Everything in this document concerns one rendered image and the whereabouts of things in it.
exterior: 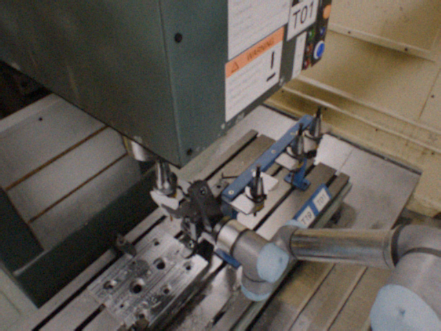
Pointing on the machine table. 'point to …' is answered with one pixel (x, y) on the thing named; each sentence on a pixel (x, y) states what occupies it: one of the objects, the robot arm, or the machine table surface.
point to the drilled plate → (188, 278)
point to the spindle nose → (131, 149)
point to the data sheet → (253, 21)
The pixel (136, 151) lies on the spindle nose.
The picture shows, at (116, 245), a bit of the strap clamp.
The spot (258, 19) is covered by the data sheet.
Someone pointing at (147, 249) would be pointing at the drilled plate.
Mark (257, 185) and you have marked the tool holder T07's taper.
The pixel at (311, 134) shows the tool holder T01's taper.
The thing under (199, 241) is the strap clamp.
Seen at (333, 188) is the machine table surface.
